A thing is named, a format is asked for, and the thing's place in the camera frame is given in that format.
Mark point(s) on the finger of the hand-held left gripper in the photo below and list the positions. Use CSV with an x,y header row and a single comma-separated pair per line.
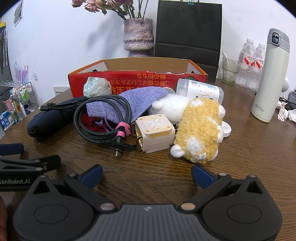
x,y
11,149
46,162

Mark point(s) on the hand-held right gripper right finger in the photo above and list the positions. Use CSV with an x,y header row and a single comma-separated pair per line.
x,y
202,176

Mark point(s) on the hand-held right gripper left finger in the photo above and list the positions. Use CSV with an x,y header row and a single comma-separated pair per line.
x,y
93,176

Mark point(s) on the navy zip pouch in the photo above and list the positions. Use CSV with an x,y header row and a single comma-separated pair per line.
x,y
48,120

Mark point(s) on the yellow and white plush toy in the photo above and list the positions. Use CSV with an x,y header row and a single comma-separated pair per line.
x,y
198,125

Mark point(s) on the red cloth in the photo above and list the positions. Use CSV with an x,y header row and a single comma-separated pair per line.
x,y
94,124

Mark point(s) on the beige cube charger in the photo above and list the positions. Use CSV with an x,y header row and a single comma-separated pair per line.
x,y
157,141

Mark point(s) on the clear plastic jar white label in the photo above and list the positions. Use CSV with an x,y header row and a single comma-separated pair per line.
x,y
200,90

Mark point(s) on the iridescent plastic pouch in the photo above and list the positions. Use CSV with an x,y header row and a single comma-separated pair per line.
x,y
94,87

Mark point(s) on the red cardboard box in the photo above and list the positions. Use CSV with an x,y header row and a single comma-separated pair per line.
x,y
129,77

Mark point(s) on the wooden desktop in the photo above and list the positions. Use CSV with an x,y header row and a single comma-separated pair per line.
x,y
150,172

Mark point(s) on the white round disc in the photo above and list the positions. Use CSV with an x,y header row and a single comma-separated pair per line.
x,y
226,131

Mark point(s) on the purple plastic hangers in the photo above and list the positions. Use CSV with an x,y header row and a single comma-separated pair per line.
x,y
21,71

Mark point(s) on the striped paper wrapper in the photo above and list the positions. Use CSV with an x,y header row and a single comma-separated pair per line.
x,y
281,114

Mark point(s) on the clear drinking glass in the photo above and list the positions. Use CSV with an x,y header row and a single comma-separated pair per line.
x,y
231,74

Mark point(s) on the crumpled white tissue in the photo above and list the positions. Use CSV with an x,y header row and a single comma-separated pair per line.
x,y
292,114

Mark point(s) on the clear water bottle red label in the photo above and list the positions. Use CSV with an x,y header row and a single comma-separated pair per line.
x,y
258,74
245,69

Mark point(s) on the white thermos flask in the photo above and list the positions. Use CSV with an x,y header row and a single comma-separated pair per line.
x,y
270,81

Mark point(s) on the clear straw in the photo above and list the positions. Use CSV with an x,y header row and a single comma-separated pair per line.
x,y
225,60

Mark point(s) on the purple ceramic vase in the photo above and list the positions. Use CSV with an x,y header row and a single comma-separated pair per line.
x,y
138,34

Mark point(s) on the black paper bag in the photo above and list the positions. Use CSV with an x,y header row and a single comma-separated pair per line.
x,y
187,27

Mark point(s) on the dried pink flowers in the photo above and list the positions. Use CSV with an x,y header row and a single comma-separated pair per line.
x,y
92,5

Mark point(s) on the green binder clip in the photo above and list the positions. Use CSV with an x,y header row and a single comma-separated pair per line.
x,y
190,2

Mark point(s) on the white wall vent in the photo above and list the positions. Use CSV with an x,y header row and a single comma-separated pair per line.
x,y
60,90

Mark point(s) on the white wall socket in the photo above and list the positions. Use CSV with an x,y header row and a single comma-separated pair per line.
x,y
35,76

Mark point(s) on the black wall panel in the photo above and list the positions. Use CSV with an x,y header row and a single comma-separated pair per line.
x,y
3,53

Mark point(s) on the white round camera device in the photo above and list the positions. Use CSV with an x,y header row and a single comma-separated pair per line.
x,y
287,85

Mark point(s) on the wall poster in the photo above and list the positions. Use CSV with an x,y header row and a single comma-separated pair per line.
x,y
18,12

